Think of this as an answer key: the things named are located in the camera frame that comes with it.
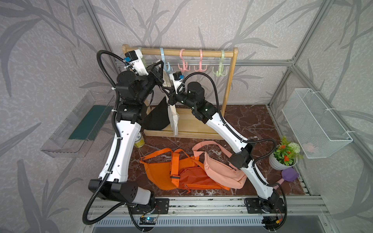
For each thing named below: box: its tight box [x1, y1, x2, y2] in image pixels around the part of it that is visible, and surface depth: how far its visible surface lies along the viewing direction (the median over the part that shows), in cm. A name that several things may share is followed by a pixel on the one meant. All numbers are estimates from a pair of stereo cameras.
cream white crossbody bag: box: [163, 70, 179, 137], surface depth 76 cm
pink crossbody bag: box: [191, 140, 248, 190], surface depth 77 cm
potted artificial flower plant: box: [269, 135, 304, 171], surface depth 79 cm
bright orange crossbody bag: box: [139, 148, 205, 191], surface depth 85 cm
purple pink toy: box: [272, 166, 300, 190], surface depth 86 cm
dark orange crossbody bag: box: [178, 166, 230, 194], surface depth 79 cm
